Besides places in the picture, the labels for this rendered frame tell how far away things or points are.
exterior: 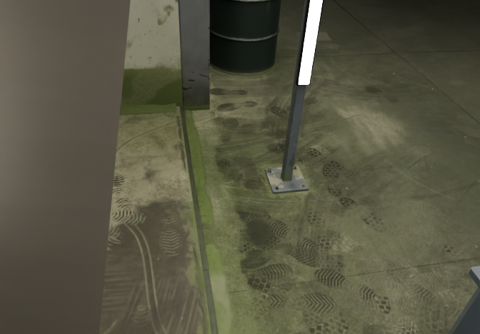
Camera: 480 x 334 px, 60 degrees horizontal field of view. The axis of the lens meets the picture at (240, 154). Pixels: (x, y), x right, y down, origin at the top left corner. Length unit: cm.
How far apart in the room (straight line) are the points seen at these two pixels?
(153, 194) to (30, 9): 191
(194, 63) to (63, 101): 243
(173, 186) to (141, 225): 30
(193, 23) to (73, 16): 235
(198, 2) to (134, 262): 150
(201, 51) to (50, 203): 237
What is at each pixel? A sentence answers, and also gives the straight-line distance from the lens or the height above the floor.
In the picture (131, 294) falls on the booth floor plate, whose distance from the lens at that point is 176.
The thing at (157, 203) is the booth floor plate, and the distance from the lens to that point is 208.
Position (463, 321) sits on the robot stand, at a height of 48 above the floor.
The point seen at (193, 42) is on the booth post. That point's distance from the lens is 263.
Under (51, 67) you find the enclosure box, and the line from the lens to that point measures 27.
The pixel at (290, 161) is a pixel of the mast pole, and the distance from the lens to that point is 218.
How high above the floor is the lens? 147
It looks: 37 degrees down
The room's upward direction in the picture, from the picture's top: 3 degrees clockwise
